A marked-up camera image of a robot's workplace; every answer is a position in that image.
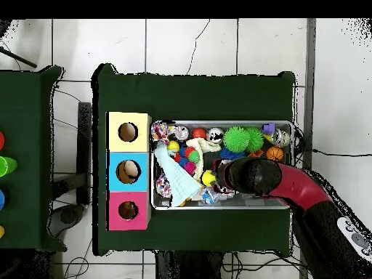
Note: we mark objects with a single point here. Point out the red-orange ball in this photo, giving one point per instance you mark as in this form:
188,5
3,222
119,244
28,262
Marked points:
199,133

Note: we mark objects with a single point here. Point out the wooden box with three holes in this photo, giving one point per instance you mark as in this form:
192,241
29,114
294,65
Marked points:
142,160

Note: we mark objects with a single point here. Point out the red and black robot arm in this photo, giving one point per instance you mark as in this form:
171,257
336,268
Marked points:
290,183

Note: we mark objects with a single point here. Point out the small orange basketball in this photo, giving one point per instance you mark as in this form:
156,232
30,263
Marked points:
275,153

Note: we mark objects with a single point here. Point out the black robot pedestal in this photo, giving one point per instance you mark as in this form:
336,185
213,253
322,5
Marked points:
192,267

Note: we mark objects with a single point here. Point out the yellow ball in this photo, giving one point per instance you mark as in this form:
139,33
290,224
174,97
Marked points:
173,145
208,178

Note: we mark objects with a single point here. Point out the crushed silver can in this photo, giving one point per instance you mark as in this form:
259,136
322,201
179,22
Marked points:
215,135

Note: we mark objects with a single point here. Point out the cream waffle cloth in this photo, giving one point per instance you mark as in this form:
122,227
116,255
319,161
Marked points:
204,152

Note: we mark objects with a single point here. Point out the blue round cap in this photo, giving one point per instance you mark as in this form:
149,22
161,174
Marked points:
1,199

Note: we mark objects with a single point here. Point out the blue building block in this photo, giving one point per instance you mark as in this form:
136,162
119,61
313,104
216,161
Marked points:
267,128

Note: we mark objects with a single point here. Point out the green cloth table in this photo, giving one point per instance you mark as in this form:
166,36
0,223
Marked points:
29,174
192,99

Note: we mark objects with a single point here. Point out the black rod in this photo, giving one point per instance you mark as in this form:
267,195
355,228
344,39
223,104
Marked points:
17,57

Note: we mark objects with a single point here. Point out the colourful polka-dot cloth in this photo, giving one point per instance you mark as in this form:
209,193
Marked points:
161,130

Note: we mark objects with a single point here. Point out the large green spiky ball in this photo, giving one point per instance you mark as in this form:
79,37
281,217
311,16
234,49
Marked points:
235,139

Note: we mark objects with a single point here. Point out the green spiky googly-eyed toy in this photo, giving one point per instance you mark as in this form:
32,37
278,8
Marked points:
255,138

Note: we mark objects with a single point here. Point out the red round cap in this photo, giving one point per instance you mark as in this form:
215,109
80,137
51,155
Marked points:
1,139

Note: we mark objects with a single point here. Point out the black floor stand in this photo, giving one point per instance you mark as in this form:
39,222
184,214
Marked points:
84,145

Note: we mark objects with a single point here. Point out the mint green cloth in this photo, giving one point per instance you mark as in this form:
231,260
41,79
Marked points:
177,177

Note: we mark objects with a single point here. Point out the green cup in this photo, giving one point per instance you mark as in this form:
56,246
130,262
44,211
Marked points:
6,165

